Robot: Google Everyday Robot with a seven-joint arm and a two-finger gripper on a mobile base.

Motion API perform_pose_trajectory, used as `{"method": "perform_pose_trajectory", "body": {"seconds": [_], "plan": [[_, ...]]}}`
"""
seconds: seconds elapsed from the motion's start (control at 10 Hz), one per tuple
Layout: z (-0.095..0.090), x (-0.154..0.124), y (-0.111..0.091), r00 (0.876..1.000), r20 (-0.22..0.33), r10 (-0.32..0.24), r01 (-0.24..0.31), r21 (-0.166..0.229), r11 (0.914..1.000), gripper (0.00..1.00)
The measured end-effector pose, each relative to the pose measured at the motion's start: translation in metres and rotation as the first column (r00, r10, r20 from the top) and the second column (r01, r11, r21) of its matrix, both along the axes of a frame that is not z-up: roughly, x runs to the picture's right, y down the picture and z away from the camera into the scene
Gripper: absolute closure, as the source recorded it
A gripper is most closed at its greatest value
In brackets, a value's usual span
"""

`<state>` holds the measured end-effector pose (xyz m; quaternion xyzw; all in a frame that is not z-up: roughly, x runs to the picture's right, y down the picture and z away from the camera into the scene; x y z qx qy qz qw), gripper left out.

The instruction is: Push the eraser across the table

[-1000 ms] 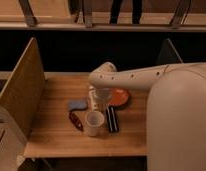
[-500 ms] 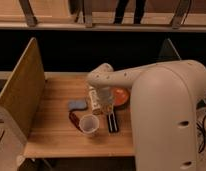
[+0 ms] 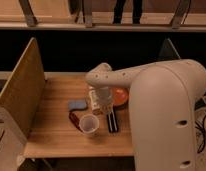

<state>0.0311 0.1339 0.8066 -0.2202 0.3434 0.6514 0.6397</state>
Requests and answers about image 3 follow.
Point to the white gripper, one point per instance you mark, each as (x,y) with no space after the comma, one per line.
(105,99)

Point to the blue grey eraser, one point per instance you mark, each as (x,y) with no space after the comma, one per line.
(77,105)

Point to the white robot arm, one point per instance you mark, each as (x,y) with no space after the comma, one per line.
(162,97)

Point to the white rectangular box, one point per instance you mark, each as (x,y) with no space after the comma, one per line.
(94,102)

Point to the orange round plate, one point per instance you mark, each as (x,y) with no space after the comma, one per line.
(120,96)

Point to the clear plastic cup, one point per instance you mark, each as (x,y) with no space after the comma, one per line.
(89,124)

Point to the wooden side panel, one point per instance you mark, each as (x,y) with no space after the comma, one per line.
(22,91)

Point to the wooden shelf rail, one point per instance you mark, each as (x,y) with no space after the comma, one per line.
(97,15)

